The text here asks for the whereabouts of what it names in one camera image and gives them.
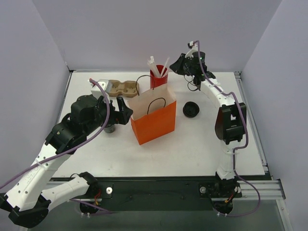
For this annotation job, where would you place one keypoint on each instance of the orange paper bag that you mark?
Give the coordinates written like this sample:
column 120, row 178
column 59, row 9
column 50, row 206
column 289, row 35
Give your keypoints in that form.
column 154, row 113

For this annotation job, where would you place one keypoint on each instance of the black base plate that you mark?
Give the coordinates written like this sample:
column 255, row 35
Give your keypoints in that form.
column 163, row 194

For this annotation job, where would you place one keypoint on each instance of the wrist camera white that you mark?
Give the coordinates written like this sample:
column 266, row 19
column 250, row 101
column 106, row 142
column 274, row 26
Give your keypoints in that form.
column 105, row 84
column 194, row 49

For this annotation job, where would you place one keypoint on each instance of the aluminium frame rail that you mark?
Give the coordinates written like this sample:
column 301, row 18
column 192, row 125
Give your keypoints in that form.
column 268, row 190

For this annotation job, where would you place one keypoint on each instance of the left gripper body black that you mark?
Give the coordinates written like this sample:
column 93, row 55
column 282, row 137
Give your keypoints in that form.
column 115, row 113

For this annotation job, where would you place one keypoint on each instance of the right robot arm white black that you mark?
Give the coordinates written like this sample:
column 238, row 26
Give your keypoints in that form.
column 230, row 126

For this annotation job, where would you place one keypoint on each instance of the red straw holder cup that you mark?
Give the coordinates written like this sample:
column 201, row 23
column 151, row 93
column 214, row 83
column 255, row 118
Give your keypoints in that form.
column 156, row 82

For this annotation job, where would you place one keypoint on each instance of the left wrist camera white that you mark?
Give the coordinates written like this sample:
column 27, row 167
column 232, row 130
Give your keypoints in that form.
column 105, row 84

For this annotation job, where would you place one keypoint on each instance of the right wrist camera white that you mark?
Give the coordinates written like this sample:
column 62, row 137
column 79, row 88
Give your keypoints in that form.
column 194, row 49

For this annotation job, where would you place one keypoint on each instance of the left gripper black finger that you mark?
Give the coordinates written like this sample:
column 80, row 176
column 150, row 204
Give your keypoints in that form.
column 123, row 108
column 122, row 118

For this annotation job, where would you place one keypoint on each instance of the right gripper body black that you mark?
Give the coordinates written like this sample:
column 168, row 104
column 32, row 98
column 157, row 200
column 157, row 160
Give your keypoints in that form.
column 182, row 65

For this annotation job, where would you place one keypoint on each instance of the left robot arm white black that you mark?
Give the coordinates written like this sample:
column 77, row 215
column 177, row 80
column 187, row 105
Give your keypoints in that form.
column 28, row 202

